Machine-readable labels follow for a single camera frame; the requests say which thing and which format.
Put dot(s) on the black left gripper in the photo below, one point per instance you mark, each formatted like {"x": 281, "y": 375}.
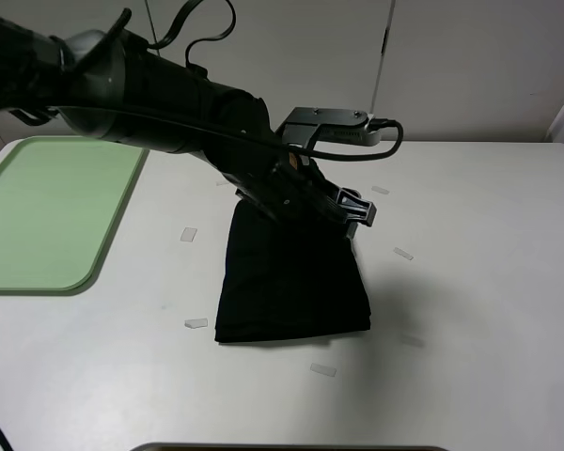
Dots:
{"x": 266, "y": 179}

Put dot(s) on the black short sleeve shirt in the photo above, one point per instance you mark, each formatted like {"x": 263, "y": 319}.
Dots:
{"x": 282, "y": 286}

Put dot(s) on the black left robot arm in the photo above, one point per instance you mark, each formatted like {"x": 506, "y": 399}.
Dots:
{"x": 110, "y": 87}

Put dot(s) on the clear tape piece near tray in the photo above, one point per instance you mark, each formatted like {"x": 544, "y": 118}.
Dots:
{"x": 188, "y": 234}

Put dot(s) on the light green plastic tray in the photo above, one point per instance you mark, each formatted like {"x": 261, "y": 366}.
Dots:
{"x": 60, "y": 201}

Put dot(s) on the clear tape piece far right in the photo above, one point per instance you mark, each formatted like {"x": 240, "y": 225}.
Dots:
{"x": 379, "y": 190}

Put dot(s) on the clear tape piece mid right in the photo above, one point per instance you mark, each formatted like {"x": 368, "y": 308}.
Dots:
{"x": 403, "y": 253}

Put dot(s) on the clear tape piece front right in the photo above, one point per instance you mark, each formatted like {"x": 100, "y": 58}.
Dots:
{"x": 412, "y": 341}

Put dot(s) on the clear tape piece front centre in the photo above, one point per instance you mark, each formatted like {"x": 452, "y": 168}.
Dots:
{"x": 323, "y": 370}

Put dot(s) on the black door hinge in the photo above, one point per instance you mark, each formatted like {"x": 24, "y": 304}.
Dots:
{"x": 385, "y": 40}

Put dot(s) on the clear tape piece front left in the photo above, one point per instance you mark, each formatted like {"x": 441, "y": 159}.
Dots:
{"x": 196, "y": 323}

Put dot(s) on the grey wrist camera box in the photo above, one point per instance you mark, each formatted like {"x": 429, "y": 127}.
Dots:
{"x": 306, "y": 126}

